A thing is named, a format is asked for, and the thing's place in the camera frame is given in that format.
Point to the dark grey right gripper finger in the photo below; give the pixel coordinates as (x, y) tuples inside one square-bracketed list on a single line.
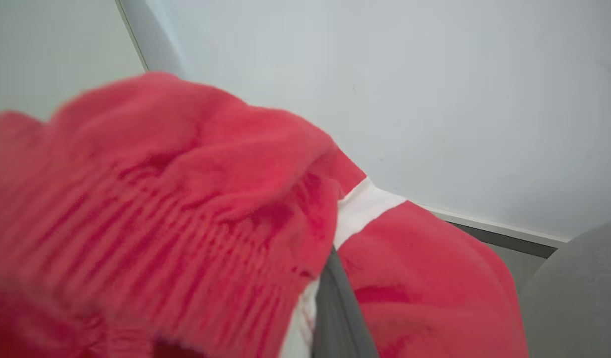
[(338, 313)]

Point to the red and white knit sweater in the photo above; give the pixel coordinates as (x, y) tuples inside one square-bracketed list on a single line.
[(176, 214)]

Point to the grey fabric sofa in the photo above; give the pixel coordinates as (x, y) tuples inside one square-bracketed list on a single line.
[(579, 298)]

